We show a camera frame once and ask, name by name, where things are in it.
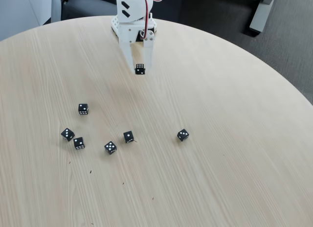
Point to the grey desk leg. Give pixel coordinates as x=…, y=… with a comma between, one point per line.
x=260, y=14

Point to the black dice two pips up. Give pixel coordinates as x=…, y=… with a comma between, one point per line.
x=83, y=109
x=79, y=143

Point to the black dice three pips up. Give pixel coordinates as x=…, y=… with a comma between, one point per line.
x=183, y=135
x=67, y=134

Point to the black chair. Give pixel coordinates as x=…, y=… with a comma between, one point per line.
x=88, y=6

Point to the black dice six pips up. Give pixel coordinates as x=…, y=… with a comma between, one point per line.
x=140, y=69

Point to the black dice one pip up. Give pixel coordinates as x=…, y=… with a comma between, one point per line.
x=128, y=136

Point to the white cabinet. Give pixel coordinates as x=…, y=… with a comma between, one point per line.
x=22, y=11

